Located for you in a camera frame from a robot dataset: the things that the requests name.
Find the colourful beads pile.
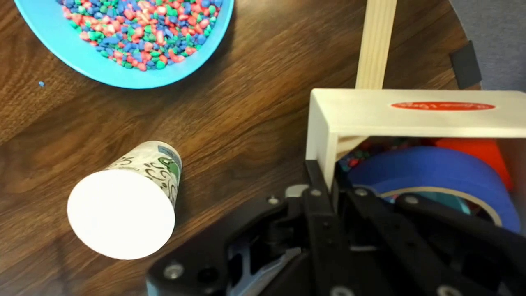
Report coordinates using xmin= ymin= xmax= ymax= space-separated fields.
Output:
xmin=55 ymin=0 xmax=226 ymax=72

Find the patterned white paper cup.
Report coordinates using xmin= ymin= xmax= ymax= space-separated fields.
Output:
xmin=65 ymin=139 xmax=183 ymax=261

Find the pale wooden box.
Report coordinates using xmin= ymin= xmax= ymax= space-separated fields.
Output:
xmin=303 ymin=87 xmax=526 ymax=194

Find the teal measuring scoop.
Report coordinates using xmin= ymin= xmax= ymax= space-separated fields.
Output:
xmin=382 ymin=189 xmax=473 ymax=217

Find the small black table clip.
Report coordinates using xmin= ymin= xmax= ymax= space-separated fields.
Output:
xmin=446 ymin=39 xmax=483 ymax=90

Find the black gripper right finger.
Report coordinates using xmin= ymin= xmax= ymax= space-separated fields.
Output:
xmin=333 ymin=185 xmax=526 ymax=296

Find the orange object in box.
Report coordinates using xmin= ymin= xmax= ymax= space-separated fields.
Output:
xmin=433 ymin=136 xmax=515 ymax=192

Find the blue tape roll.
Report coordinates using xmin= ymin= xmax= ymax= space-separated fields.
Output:
xmin=344 ymin=144 xmax=522 ymax=235

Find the dark grey sofa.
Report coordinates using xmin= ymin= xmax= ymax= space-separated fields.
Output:
xmin=448 ymin=0 xmax=526 ymax=92

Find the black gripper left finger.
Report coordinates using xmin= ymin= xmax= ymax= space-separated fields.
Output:
xmin=144 ymin=157 xmax=351 ymax=296

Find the blue bowl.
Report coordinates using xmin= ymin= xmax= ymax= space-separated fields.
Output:
xmin=12 ymin=0 xmax=236 ymax=92

